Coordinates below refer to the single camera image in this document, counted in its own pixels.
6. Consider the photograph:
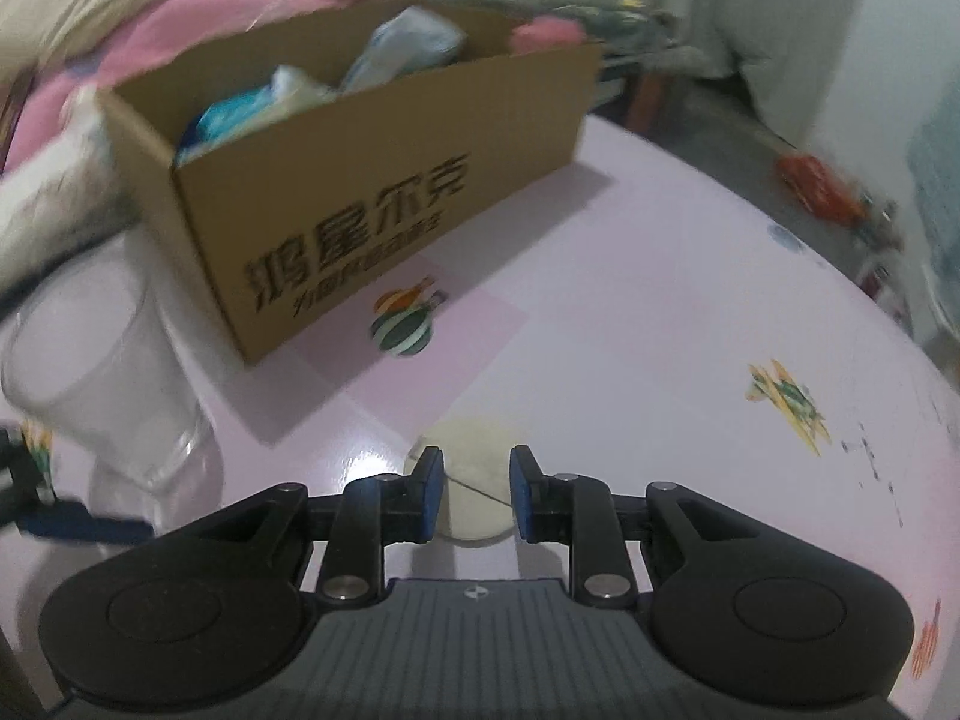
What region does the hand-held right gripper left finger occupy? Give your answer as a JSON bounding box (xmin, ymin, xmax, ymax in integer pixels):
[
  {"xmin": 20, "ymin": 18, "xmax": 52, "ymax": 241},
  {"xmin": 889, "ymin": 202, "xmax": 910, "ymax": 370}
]
[{"xmin": 161, "ymin": 446, "xmax": 449, "ymax": 605}]

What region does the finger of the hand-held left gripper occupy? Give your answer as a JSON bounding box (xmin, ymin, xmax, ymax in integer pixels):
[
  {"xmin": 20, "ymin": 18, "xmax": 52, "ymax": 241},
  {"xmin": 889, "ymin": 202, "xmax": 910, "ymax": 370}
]
[{"xmin": 0, "ymin": 427, "xmax": 155, "ymax": 545}]

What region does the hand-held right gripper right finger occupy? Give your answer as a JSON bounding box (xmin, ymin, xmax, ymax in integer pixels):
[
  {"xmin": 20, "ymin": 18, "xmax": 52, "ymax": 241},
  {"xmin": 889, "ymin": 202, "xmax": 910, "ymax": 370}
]
[{"xmin": 510, "ymin": 445, "xmax": 788, "ymax": 605}]

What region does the brown cardboard box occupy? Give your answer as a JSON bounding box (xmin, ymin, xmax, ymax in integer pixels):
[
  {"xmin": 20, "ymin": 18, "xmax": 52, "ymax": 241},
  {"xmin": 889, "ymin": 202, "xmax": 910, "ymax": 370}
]
[{"xmin": 100, "ymin": 0, "xmax": 605, "ymax": 368}]

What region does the blue and white tissue pack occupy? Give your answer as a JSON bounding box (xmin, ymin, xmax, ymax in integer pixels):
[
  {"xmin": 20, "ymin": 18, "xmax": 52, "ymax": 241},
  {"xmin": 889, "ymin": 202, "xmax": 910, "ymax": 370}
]
[{"xmin": 266, "ymin": 64, "xmax": 338, "ymax": 121}]

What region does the pack of blue face masks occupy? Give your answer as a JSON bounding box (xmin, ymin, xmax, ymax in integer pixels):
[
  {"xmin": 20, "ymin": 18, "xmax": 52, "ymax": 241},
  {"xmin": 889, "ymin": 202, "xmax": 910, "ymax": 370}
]
[{"xmin": 341, "ymin": 6, "xmax": 466, "ymax": 95}]

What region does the pink plastic bag bundle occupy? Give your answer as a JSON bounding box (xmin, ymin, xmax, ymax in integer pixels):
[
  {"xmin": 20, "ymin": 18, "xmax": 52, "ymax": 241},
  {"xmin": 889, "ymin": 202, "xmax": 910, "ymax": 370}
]
[{"xmin": 510, "ymin": 15, "xmax": 590, "ymax": 57}]

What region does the clear glass cup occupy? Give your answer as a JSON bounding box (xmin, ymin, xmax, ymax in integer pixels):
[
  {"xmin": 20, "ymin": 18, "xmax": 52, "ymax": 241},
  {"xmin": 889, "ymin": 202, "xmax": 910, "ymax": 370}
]
[{"xmin": 0, "ymin": 255, "xmax": 215, "ymax": 496}]

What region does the wooden bed leg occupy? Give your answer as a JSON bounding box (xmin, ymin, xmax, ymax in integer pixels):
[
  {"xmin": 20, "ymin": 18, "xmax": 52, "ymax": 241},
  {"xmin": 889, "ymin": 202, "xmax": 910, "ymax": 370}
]
[{"xmin": 626, "ymin": 75, "xmax": 665, "ymax": 137}]

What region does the red snack bag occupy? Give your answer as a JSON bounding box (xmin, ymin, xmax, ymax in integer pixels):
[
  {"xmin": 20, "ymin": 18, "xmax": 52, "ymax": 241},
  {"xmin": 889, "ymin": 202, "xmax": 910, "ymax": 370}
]
[{"xmin": 776, "ymin": 154, "xmax": 863, "ymax": 226}]

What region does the pink blanket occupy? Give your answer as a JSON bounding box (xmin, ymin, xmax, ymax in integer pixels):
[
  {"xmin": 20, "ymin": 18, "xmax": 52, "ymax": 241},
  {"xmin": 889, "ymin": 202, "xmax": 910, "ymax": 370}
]
[{"xmin": 0, "ymin": 0, "xmax": 496, "ymax": 173}]

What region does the beige blanket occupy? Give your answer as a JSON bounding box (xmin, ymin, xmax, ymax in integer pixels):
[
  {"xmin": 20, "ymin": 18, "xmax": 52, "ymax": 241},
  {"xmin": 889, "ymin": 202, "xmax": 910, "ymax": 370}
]
[{"xmin": 0, "ymin": 0, "xmax": 233, "ymax": 91}]

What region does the blue floral hanging cloth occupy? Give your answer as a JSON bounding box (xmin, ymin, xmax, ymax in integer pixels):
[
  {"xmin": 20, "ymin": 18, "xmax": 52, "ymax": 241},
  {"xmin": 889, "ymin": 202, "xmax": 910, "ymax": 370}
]
[{"xmin": 904, "ymin": 105, "xmax": 960, "ymax": 346}]

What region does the grey curtain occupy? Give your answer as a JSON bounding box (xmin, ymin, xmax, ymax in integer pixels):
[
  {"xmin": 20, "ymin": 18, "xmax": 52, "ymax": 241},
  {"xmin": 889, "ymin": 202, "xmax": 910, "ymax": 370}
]
[{"xmin": 607, "ymin": 0, "xmax": 878, "ymax": 143}]

